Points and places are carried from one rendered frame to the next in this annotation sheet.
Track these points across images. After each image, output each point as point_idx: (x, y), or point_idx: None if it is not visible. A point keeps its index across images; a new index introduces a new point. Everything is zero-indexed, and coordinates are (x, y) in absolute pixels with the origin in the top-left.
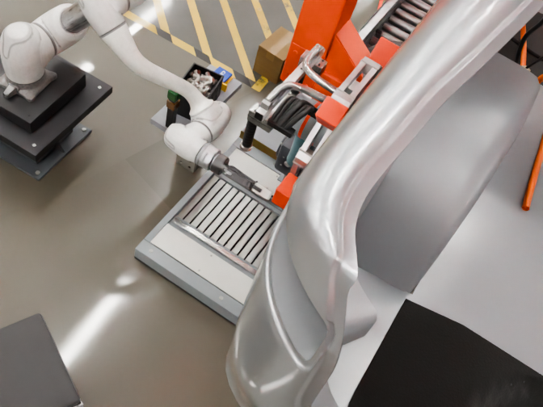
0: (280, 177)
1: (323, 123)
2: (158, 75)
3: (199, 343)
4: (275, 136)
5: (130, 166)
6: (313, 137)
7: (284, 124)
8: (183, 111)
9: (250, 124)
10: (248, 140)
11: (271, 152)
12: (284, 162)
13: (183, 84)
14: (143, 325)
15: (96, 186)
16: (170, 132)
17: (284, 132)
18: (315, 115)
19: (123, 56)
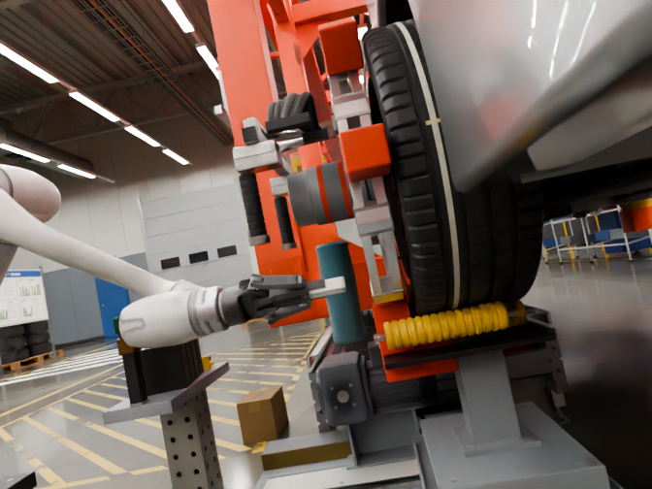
0: (348, 464)
1: (337, 48)
2: (81, 244)
3: None
4: (309, 438)
5: None
6: (338, 85)
7: (290, 114)
8: (154, 382)
9: (245, 180)
10: (257, 215)
11: (316, 451)
12: (338, 397)
13: (130, 264)
14: None
15: None
16: (127, 308)
17: (297, 119)
18: (319, 31)
19: (7, 220)
